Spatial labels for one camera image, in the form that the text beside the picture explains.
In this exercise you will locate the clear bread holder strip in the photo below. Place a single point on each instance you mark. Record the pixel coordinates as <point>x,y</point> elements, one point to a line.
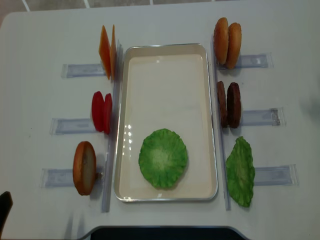
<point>56,178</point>

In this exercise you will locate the brown meat patty right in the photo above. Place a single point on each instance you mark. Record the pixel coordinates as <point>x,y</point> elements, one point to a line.
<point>234,108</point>

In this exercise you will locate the orange cheese slice left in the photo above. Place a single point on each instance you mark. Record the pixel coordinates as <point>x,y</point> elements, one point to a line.
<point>104,52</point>

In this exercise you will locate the black left robot part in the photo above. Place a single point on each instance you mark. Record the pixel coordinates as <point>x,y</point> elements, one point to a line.
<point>6,204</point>

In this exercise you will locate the clear patty holder strip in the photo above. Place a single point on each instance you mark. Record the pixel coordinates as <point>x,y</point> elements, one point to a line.
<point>266,117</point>

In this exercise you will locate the standing bread slice left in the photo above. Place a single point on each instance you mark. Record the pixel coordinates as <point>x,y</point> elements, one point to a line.
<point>84,168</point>

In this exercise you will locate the clear tomato holder strip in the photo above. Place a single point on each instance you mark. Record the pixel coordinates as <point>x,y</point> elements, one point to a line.
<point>63,126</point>

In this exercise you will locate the red tomato slice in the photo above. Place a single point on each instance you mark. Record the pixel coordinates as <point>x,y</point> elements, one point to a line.
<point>107,112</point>
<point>97,106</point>

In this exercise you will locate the bun slice right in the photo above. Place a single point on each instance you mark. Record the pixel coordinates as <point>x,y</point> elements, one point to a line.
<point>234,44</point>

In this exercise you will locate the bun slice left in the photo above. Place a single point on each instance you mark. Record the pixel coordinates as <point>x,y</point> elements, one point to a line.
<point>221,40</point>

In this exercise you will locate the clear lettuce holder strip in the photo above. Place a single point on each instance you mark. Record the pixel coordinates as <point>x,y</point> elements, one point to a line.
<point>285,175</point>

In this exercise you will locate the clear cheese holder strip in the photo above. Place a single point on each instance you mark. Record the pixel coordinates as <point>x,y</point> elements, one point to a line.
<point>82,70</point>

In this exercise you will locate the green lettuce leaf rear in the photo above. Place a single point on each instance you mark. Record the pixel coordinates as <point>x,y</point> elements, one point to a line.
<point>240,173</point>

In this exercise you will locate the clear bun holder strip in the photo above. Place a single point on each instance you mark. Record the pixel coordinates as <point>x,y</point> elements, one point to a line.
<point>262,60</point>

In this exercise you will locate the white metal tray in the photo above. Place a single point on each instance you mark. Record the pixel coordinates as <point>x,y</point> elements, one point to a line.
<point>166,87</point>

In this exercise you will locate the clear holder rail left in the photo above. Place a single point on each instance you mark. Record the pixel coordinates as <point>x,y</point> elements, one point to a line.
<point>114,131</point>

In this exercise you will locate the green lettuce leaf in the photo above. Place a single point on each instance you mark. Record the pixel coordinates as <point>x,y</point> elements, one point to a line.
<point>163,158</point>
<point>240,173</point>

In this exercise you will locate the bun slice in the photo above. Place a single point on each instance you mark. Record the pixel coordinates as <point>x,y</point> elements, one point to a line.
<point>221,40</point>
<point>234,44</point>

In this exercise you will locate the red tomato slice right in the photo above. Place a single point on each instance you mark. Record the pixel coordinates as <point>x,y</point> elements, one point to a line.
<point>107,112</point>

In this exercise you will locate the green lettuce leaf front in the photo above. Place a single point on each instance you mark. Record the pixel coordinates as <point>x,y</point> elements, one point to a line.
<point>163,158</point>

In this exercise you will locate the orange cheese slice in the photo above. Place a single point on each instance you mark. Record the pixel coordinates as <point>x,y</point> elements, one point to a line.
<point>104,52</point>
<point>113,54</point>

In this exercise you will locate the red tomato slice left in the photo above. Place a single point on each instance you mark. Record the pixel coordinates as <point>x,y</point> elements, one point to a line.
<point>97,106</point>

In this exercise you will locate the orange cheese slice right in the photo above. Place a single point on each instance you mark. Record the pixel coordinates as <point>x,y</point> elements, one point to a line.
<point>113,54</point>

